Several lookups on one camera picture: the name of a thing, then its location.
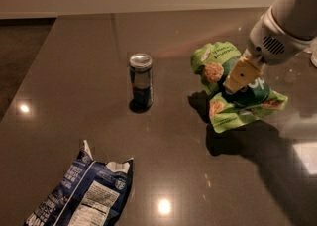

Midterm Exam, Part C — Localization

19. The blue chip bag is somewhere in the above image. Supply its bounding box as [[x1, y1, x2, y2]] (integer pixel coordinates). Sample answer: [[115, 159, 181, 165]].
[[24, 140, 134, 226]]

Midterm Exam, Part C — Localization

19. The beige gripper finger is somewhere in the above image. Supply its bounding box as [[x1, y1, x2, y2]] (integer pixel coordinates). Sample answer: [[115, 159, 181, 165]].
[[223, 50, 264, 94]]

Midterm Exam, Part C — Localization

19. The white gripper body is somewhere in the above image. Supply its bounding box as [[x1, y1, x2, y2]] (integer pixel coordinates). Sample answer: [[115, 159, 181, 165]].
[[246, 8, 311, 65]]

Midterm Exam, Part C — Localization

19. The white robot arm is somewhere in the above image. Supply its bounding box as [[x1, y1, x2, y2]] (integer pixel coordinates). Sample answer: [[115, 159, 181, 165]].
[[223, 0, 317, 93]]

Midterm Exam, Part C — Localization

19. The green rice chip bag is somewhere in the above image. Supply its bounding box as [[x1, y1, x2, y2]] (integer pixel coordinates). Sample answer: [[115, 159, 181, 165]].
[[191, 42, 288, 133]]

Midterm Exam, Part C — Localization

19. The dark blue drink can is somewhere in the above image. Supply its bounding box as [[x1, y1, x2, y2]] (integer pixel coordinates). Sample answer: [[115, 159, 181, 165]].
[[129, 53, 153, 108]]

